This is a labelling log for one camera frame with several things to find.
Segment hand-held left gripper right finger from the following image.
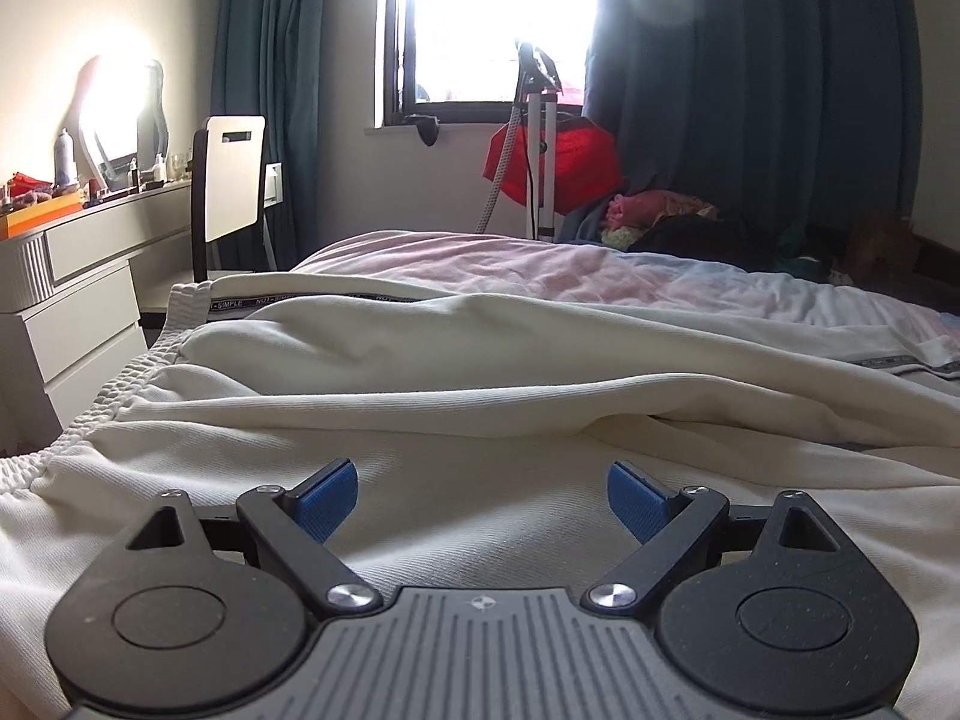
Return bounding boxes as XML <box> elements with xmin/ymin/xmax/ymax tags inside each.
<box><xmin>587</xmin><ymin>460</ymin><xmax>841</xmax><ymax>614</ymax></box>

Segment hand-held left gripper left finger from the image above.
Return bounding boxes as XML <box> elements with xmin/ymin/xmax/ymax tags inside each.
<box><xmin>124</xmin><ymin>459</ymin><xmax>383</xmax><ymax>614</ymax></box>

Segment cream pants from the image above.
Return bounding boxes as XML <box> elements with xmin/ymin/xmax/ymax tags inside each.
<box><xmin>0</xmin><ymin>274</ymin><xmax>960</xmax><ymax>720</ymax></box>

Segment pile of clothes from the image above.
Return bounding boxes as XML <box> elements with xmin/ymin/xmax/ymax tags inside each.
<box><xmin>562</xmin><ymin>191</ymin><xmax>848</xmax><ymax>278</ymax></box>

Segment bed with pink white sheet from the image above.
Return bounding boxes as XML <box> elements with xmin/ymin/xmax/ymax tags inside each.
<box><xmin>289</xmin><ymin>229</ymin><xmax>960</xmax><ymax>481</ymax></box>

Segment white dressing table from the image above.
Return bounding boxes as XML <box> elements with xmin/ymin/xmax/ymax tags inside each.
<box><xmin>0</xmin><ymin>180</ymin><xmax>197</xmax><ymax>458</ymax></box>

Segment white chair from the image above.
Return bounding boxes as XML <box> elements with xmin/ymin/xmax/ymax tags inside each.
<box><xmin>191</xmin><ymin>116</ymin><xmax>284</xmax><ymax>286</ymax></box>

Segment red bag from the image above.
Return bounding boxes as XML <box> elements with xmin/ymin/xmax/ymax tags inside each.
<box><xmin>484</xmin><ymin>116</ymin><xmax>623</xmax><ymax>212</ymax></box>

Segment garment steamer stand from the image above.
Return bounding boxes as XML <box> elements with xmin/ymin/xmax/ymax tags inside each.
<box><xmin>476</xmin><ymin>37</ymin><xmax>565</xmax><ymax>242</ymax></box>

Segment orange box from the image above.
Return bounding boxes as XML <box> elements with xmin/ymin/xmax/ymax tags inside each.
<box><xmin>0</xmin><ymin>195</ymin><xmax>83</xmax><ymax>241</ymax></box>

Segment teal curtain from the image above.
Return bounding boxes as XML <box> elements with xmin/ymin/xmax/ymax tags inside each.
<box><xmin>585</xmin><ymin>0</ymin><xmax>920</xmax><ymax>256</ymax></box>
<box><xmin>210</xmin><ymin>0</ymin><xmax>391</xmax><ymax>271</ymax></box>

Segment grey spray bottle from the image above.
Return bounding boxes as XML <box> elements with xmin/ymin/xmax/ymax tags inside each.
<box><xmin>54</xmin><ymin>127</ymin><xmax>78</xmax><ymax>188</ymax></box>

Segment dressing table mirror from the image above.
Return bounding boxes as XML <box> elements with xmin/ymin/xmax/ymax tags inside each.
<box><xmin>79</xmin><ymin>58</ymin><xmax>166</xmax><ymax>192</ymax></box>

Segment window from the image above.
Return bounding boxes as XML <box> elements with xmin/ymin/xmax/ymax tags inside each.
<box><xmin>379</xmin><ymin>0</ymin><xmax>601</xmax><ymax>130</ymax></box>

